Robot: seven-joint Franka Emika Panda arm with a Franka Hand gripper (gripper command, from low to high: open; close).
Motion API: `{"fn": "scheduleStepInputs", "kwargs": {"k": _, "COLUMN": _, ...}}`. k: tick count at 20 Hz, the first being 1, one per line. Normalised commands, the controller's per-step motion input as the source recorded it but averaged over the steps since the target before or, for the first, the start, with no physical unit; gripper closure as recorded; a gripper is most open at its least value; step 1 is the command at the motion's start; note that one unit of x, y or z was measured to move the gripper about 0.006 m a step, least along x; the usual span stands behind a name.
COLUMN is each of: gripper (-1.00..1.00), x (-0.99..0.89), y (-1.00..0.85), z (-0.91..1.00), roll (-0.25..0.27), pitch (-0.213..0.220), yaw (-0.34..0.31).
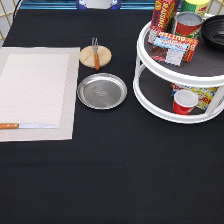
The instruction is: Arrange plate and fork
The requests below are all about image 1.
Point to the round silver metal plate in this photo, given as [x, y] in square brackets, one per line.
[102, 91]

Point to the fork with wooden handle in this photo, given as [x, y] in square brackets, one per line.
[96, 56]

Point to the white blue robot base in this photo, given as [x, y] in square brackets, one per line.
[98, 4]

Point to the red plastic cup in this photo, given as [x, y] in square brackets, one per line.
[184, 102]

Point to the beige woven placemat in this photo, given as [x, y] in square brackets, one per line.
[38, 86]

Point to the white two-tier turntable rack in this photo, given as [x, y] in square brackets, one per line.
[152, 80]

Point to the brown chocolate bar pack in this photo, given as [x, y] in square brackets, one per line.
[166, 55]

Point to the yellow box on lower tier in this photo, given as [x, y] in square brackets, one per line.
[205, 95]

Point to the orange butter box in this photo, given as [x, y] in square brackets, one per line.
[184, 44]

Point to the red raisins box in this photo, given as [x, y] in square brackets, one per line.
[164, 12]

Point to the red tin can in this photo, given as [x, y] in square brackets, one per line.
[188, 24]

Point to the black bowl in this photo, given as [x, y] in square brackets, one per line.
[212, 32]

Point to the yellow green canister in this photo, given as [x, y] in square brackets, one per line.
[197, 6]

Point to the knife with wooden handle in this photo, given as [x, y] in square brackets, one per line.
[26, 126]

